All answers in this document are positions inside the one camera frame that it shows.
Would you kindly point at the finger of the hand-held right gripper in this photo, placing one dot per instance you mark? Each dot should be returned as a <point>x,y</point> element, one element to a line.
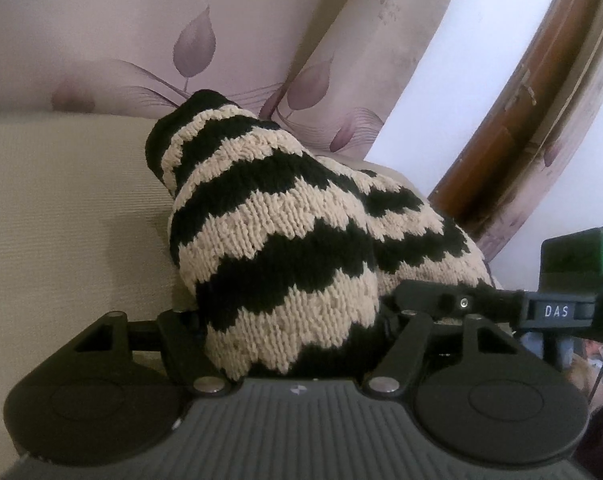
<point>431,297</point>

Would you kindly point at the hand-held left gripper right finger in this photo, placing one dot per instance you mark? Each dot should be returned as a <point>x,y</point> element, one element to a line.
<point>406,345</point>

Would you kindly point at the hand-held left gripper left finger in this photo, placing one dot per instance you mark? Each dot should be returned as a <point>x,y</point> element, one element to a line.
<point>181,342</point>

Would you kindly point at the floral patterned pillow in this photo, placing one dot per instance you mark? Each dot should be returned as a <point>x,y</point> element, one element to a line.
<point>156,30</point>

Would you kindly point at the black and cream striped knit sweater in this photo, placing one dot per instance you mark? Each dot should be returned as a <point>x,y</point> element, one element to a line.
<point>286,250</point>

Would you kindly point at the brown wooden frame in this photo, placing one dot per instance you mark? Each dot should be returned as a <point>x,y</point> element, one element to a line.
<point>541,90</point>

